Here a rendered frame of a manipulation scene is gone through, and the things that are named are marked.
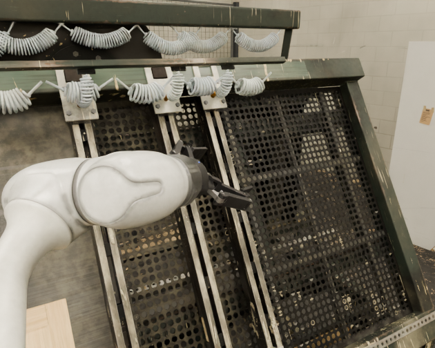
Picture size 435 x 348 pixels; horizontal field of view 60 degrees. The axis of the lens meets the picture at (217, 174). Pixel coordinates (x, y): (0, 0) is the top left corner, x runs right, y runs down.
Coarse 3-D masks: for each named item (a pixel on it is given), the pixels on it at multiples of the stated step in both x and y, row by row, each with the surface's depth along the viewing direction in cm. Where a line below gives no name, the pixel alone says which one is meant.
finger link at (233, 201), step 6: (222, 192) 69; (222, 198) 68; (228, 198) 69; (234, 198) 70; (240, 198) 72; (246, 198) 74; (216, 204) 68; (222, 204) 70; (228, 204) 71; (234, 204) 72; (240, 204) 73
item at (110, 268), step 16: (64, 80) 118; (80, 80) 109; (80, 96) 110; (64, 112) 116; (80, 112) 118; (96, 112) 120; (80, 128) 124; (80, 144) 119; (96, 240) 114; (112, 240) 116; (96, 256) 118; (112, 256) 115; (112, 272) 117; (112, 288) 112; (112, 304) 111; (128, 304) 113; (112, 320) 110; (128, 320) 112; (112, 336) 115; (128, 336) 112
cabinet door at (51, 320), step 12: (60, 300) 110; (36, 312) 107; (48, 312) 108; (60, 312) 110; (36, 324) 106; (48, 324) 108; (60, 324) 109; (36, 336) 106; (48, 336) 107; (60, 336) 108; (72, 336) 109
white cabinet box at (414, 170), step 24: (408, 48) 367; (432, 48) 351; (408, 72) 372; (432, 72) 355; (408, 96) 377; (432, 96) 360; (408, 120) 381; (432, 120) 364; (408, 144) 386; (432, 144) 369; (408, 168) 391; (432, 168) 373; (408, 192) 396; (432, 192) 378; (408, 216) 402; (432, 216) 383; (432, 240) 388
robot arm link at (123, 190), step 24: (96, 168) 46; (120, 168) 45; (144, 168) 48; (168, 168) 52; (72, 192) 52; (96, 192) 45; (120, 192) 45; (144, 192) 47; (168, 192) 51; (96, 216) 46; (120, 216) 45; (144, 216) 48
